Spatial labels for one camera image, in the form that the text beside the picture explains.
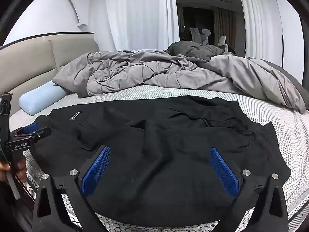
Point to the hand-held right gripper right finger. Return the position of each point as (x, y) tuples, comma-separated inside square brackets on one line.
[(223, 171)]

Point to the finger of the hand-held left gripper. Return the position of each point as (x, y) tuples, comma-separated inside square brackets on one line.
[(43, 132), (31, 127)]

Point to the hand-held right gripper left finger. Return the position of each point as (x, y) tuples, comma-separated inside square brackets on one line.
[(95, 171)]

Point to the black pants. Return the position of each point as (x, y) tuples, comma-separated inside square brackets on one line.
[(157, 149)]

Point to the person's left hand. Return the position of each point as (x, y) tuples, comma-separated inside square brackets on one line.
[(19, 168)]

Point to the light blue pillow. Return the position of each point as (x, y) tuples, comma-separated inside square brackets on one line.
[(39, 99)]

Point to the beige padded headboard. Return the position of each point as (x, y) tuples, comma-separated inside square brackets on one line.
[(29, 62)]

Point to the white patterned mattress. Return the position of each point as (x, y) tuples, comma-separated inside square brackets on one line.
[(272, 116)]

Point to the grey duvet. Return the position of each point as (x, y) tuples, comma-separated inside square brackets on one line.
[(169, 75)]

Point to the dark grey blanket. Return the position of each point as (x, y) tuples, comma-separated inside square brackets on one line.
[(193, 50)]

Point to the white office chair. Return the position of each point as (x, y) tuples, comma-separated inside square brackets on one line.
[(222, 42)]

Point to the beige curtain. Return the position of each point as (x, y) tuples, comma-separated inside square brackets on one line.
[(223, 26)]

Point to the white curtain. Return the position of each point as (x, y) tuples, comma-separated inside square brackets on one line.
[(256, 17), (135, 14)]

